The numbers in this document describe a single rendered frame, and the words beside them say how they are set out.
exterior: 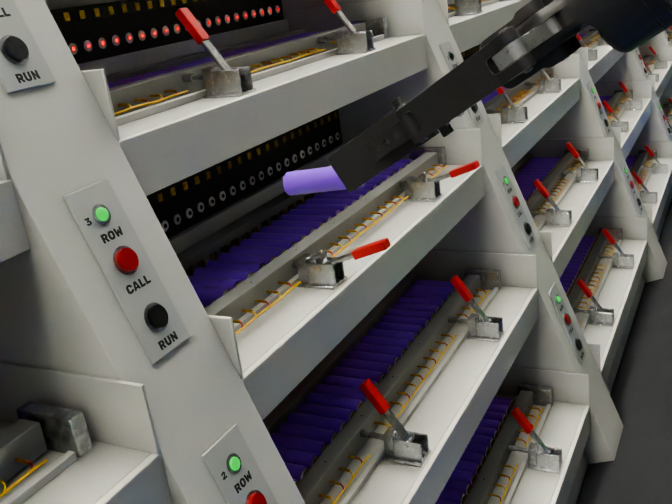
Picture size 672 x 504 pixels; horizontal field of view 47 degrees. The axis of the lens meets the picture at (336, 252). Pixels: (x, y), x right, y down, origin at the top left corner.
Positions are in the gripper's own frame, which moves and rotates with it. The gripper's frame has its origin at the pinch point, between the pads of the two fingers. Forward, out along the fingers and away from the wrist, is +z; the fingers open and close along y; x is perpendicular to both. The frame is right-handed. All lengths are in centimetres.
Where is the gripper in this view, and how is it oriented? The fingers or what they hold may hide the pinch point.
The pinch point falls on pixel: (382, 145)
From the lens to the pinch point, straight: 55.1
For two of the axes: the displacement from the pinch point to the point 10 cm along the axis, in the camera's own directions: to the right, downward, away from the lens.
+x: 5.6, 8.3, 0.6
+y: -4.4, 3.6, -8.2
